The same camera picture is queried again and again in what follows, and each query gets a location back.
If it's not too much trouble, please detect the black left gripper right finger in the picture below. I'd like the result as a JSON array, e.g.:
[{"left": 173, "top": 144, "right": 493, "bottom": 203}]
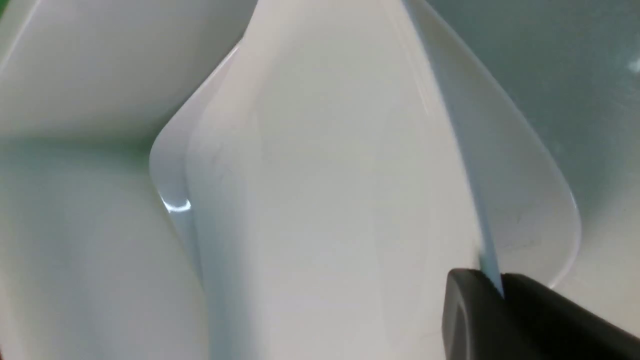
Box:
[{"left": 502, "top": 273, "right": 640, "bottom": 360}]

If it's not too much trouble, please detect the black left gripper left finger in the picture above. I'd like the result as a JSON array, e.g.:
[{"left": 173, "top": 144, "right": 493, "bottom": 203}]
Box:
[{"left": 442, "top": 268, "right": 543, "bottom": 360}]

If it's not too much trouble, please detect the large white square plate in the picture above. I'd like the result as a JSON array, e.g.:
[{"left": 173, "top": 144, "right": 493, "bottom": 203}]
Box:
[{"left": 150, "top": 0, "right": 498, "bottom": 360}]

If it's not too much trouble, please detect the white square plate in tub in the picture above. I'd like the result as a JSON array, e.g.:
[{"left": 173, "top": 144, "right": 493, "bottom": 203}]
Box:
[{"left": 404, "top": 0, "right": 582, "bottom": 289}]

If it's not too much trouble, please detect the large white plastic tub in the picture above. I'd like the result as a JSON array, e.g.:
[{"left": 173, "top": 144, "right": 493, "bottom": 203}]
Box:
[{"left": 1, "top": 0, "right": 639, "bottom": 360}]

